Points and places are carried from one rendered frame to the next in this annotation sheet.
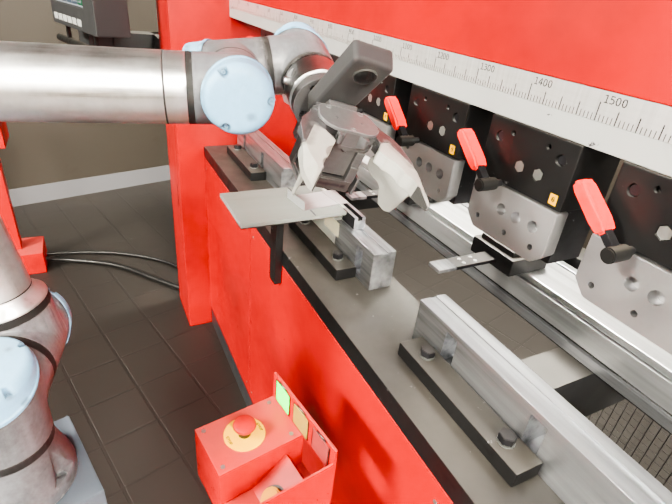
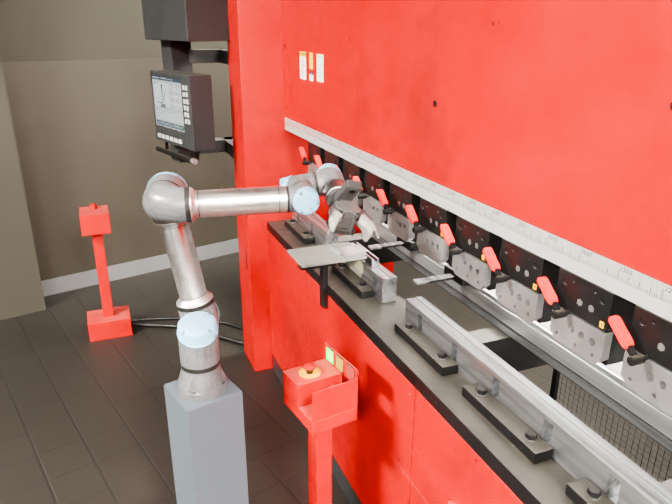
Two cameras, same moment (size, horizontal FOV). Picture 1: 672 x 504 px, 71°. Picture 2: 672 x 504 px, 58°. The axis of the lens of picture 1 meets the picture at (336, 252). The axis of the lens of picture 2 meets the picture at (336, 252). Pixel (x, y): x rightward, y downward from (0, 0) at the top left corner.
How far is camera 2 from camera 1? 115 cm
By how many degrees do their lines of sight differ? 11
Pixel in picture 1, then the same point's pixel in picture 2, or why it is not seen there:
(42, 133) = (120, 220)
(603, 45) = (445, 172)
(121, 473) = not seen: hidden behind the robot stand
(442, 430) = (412, 358)
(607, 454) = (481, 351)
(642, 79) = (456, 185)
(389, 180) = (365, 229)
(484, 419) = (433, 350)
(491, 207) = (424, 240)
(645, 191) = (463, 226)
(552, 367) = (486, 334)
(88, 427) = not seen: hidden behind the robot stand
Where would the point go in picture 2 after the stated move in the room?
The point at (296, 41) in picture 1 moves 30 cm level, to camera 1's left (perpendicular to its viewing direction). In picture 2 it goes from (327, 173) to (230, 170)
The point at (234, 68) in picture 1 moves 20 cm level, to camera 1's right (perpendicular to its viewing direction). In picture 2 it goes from (304, 192) to (378, 195)
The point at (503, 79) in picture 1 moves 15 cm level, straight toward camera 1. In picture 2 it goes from (421, 182) to (406, 194)
